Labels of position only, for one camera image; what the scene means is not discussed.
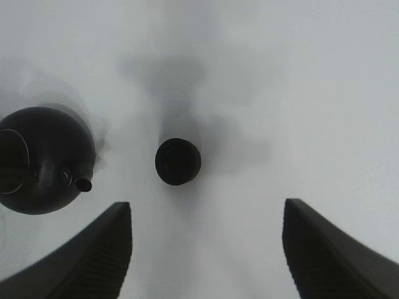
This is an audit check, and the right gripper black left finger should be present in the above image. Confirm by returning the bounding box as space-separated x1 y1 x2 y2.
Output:
1 202 132 298

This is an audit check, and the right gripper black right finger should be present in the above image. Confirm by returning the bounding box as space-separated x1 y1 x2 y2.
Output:
282 199 398 298

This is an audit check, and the black round teapot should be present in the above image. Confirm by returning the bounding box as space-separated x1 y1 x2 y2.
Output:
1 107 96 215

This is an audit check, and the small black teacup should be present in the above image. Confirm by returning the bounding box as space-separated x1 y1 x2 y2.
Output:
155 138 201 186

